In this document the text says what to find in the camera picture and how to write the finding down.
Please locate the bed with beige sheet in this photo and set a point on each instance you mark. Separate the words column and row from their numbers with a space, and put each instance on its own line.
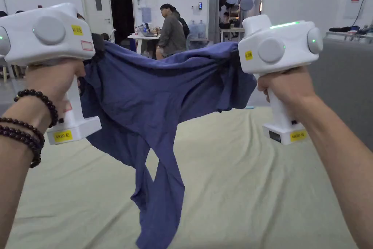
column 247, row 190

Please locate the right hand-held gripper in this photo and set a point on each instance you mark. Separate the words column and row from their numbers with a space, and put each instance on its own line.
column 271, row 50

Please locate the grey padded headboard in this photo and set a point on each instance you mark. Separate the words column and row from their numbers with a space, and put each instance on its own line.
column 346, row 85

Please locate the clear water jug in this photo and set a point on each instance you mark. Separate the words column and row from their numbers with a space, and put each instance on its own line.
column 202, row 29
column 192, row 30

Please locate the dark blue shirt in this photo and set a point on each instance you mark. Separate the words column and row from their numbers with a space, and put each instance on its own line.
column 145, row 94

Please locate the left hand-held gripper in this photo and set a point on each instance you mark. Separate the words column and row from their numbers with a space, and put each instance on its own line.
column 46, row 42

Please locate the person's right hand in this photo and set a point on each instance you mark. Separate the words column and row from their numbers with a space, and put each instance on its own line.
column 294, row 85

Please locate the person's left forearm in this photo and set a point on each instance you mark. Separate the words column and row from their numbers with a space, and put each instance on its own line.
column 13, row 184

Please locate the person's left hand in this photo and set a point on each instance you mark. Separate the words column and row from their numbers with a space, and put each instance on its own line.
column 49, row 82

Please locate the white door with window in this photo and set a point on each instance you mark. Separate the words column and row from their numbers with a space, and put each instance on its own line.
column 97, row 7

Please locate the person's right forearm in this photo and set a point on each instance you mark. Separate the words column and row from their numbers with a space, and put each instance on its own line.
column 344, row 173

